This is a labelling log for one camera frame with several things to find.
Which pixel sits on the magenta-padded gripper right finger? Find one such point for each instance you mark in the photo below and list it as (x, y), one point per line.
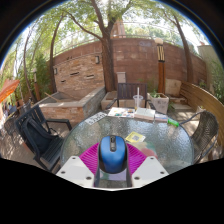
(150, 170)

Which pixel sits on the black plastic garden chair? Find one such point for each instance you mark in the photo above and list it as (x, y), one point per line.
(38, 136)

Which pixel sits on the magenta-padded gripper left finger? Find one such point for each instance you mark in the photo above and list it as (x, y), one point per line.
(75, 170)

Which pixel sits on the dark wicker chair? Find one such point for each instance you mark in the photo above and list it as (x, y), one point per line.
(205, 130)

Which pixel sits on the orange parasol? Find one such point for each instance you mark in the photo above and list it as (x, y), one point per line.
(7, 89)

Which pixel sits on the patterned flat keyboard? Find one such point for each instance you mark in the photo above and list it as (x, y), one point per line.
(96, 118)

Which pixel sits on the slender tree trunk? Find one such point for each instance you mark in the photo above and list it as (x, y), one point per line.
(187, 56)

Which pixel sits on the wooden garden lamp post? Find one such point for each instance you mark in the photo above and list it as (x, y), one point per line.
(161, 73)

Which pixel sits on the thick white book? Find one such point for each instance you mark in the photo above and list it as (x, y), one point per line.
(144, 114)

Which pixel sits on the yellow printed card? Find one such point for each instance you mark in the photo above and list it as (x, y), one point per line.
(135, 137)

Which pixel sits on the grey utility box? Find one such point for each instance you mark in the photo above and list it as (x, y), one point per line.
(121, 77)

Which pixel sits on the curved wooden bench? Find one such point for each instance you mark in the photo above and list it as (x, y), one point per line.
(206, 100)

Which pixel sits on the black wall lamp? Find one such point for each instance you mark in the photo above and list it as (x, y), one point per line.
(97, 59)
(55, 71)

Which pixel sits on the clear plastic cup with straw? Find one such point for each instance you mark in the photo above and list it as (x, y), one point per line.
(138, 102)

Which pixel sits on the dark slatted wooden chair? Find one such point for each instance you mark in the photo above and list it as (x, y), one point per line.
(128, 91)

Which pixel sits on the large tree trunk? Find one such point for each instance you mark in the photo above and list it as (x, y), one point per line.
(108, 63)

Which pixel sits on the blue computer mouse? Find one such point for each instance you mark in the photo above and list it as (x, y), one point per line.
(112, 156)

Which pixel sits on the stone raised garden bed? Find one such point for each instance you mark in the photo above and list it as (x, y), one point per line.
(73, 108)

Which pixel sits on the floral print mouse pad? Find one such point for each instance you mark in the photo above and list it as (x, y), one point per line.
(148, 150)

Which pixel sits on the colourful open magazine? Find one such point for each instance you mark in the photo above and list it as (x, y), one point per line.
(120, 112)

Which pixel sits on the leaning thin tree trunk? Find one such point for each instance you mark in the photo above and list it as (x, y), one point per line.
(52, 66)

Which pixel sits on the thin pale book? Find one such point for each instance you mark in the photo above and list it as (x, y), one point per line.
(161, 117)

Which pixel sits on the green tube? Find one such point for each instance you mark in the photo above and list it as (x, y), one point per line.
(173, 122)

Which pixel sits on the white rectangular planter box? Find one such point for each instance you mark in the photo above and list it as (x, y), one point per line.
(160, 103)

